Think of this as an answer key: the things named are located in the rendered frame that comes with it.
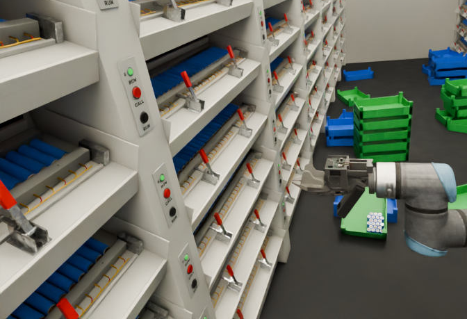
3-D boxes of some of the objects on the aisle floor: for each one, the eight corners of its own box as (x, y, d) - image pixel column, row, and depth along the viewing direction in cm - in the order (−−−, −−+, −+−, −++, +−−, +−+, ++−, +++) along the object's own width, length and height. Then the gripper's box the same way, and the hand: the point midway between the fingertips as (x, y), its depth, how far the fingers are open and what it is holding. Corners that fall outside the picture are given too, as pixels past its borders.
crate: (386, 239, 153) (387, 233, 147) (341, 233, 161) (340, 227, 155) (386, 183, 169) (387, 175, 163) (345, 181, 177) (344, 173, 171)
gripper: (374, 153, 84) (292, 153, 92) (374, 172, 76) (285, 169, 85) (374, 181, 87) (296, 178, 96) (374, 201, 80) (289, 197, 89)
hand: (297, 183), depth 91 cm, fingers closed
